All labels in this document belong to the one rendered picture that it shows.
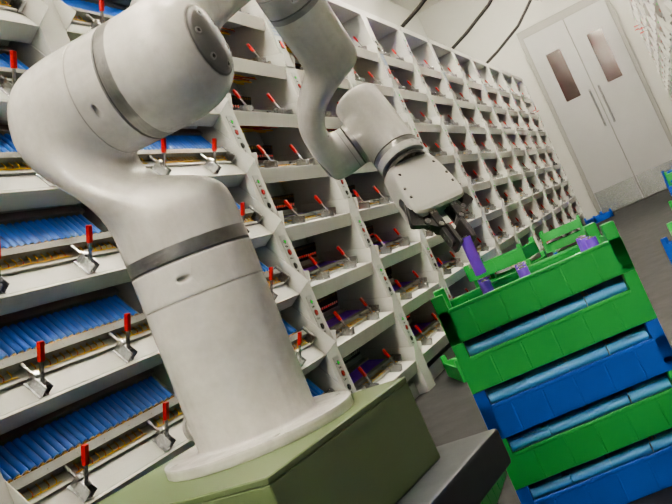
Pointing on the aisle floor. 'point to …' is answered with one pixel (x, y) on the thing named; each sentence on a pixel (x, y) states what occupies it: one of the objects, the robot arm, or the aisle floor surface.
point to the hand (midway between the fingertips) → (458, 234)
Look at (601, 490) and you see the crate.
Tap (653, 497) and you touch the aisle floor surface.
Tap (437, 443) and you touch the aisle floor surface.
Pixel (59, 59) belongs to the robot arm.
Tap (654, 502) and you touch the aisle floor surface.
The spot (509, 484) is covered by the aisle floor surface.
